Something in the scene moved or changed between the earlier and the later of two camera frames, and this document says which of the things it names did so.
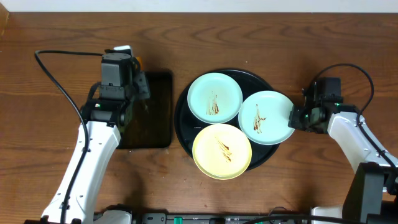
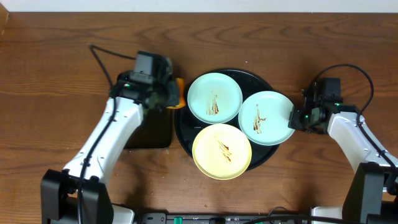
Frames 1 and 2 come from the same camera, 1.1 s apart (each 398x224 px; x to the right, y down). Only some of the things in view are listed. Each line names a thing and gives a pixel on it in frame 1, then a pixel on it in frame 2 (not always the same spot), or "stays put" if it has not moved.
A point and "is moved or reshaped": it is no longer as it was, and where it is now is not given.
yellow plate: x=222 y=151 stays put
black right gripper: x=295 y=122 stays put
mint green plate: x=263 y=117 stays put
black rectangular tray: x=149 y=122 stays put
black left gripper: x=142 y=84 to x=171 y=94
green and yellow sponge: x=140 y=61 is moved or reshaped
